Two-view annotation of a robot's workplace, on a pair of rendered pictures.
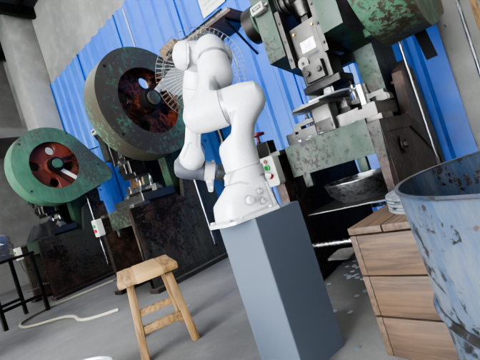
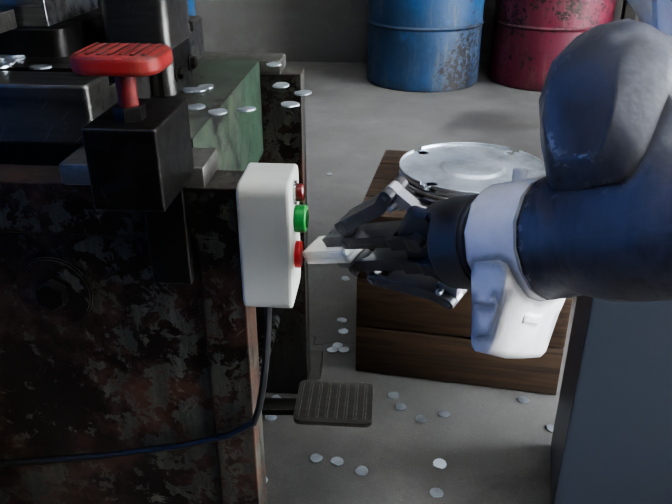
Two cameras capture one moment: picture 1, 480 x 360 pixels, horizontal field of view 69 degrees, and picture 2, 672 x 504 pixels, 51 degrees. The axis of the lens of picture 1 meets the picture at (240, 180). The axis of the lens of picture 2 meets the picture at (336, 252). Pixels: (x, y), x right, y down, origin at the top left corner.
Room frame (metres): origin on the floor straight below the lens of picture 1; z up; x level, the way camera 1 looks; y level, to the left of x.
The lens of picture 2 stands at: (1.91, 0.41, 0.87)
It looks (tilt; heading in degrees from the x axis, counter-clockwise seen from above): 27 degrees down; 234
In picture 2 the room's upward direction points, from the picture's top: straight up
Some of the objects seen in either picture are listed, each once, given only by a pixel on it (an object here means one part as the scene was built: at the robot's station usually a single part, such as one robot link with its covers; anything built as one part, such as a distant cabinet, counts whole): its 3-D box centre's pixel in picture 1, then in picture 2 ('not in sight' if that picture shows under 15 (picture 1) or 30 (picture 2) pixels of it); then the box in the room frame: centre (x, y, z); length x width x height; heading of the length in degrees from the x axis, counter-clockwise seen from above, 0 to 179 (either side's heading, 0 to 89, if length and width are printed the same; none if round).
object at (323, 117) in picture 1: (322, 117); (176, 32); (1.55, -0.43, 0.72); 0.25 x 0.14 x 0.14; 140
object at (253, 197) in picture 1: (240, 193); not in sight; (1.03, 0.01, 0.52); 0.22 x 0.19 x 0.14; 129
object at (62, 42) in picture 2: (338, 114); (34, 28); (1.68, -0.55, 0.72); 0.20 x 0.16 x 0.03; 50
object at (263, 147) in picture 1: (268, 160); (150, 207); (1.71, -0.16, 0.62); 0.10 x 0.06 x 0.20; 50
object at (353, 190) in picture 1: (361, 186); not in sight; (1.68, -0.55, 0.36); 0.34 x 0.34 x 0.10
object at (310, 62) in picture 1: (313, 51); not in sight; (1.65, -0.52, 1.04); 0.17 x 0.15 x 0.30; 140
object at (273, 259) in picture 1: (280, 283); (633, 379); (1.06, -0.02, 0.23); 0.18 x 0.18 x 0.45; 39
